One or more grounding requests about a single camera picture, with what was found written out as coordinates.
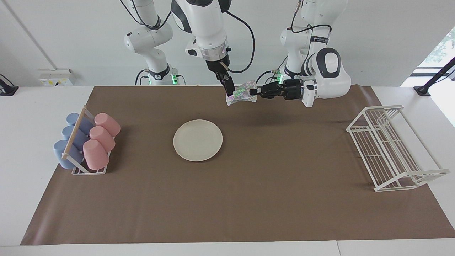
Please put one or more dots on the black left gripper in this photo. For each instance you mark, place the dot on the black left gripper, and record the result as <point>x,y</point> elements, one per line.
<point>293,89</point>

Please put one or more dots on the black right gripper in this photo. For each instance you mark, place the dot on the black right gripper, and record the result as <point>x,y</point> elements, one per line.
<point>217,65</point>

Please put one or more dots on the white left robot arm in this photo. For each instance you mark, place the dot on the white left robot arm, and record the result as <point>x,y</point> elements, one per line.
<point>330,81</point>

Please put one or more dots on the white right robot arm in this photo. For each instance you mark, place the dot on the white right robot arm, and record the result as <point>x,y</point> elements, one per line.
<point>206,21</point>

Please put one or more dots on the cream round plate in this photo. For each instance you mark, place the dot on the cream round plate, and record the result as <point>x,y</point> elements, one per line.
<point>198,140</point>

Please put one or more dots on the brown table mat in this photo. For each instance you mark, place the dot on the brown table mat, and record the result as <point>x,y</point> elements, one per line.
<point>249,199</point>

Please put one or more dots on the pink plastic cup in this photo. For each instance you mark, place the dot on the pink plastic cup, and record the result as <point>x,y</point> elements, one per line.
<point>103,138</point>
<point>95,156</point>
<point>108,123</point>

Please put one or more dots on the white cup rack wooden rod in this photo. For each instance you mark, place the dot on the white cup rack wooden rod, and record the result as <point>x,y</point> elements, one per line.
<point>74,137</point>

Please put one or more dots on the white power strip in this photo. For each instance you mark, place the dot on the white power strip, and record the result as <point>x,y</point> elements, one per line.
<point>57,78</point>

